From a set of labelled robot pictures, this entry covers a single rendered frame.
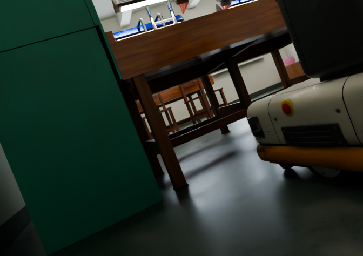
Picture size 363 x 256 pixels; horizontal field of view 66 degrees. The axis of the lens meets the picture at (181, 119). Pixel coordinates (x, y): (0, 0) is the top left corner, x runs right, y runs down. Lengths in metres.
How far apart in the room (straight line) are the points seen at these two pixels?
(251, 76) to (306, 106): 7.00
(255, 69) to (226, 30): 6.39
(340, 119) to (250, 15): 1.02
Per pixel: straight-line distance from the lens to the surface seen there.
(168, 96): 4.46
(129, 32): 2.34
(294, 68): 7.50
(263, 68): 8.06
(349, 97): 0.73
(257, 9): 1.70
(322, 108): 0.79
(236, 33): 1.58
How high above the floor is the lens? 0.34
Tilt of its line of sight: 2 degrees down
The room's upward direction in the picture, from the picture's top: 21 degrees counter-clockwise
